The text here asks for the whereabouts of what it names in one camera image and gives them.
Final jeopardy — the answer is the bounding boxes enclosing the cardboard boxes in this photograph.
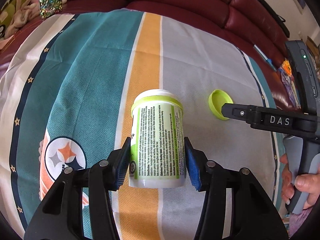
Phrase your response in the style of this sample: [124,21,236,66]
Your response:
[306,36,320,55]

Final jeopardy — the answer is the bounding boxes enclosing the bag of glittery confetti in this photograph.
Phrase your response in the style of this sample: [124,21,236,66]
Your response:
[39,0,63,19]

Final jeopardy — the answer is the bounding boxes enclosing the teal book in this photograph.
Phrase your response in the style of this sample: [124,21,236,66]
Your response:
[254,45,277,72]

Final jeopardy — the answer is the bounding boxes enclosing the black bag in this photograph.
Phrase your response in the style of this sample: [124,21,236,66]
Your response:
[254,0,290,38]

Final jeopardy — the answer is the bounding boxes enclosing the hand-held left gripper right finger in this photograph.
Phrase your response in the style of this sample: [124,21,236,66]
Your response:
[184,137,290,240]

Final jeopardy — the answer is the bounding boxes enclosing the beige plush toy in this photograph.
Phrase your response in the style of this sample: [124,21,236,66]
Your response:
[5,0,42,38]

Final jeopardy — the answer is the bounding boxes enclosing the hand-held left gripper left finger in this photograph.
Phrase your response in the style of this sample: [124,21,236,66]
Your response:
[24,136,132,240]

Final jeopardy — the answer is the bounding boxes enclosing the stack of books and papers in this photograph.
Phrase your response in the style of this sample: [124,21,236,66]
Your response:
[279,57,302,109]

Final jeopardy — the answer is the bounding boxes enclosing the striped star-print blanket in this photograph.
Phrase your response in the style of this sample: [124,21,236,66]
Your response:
[0,9,287,240]

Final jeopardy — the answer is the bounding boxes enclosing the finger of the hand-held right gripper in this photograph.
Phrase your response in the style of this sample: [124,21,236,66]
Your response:
[221,102,262,128]

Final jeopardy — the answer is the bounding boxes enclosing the white green supplement bottle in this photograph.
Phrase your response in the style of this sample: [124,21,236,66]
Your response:
[129,89,188,188]

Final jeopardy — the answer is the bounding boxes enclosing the person's right hand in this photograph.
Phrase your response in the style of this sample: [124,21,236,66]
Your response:
[279,154,320,209]

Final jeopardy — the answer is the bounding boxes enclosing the green plastic lid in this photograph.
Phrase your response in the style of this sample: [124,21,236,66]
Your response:
[208,89,234,120]

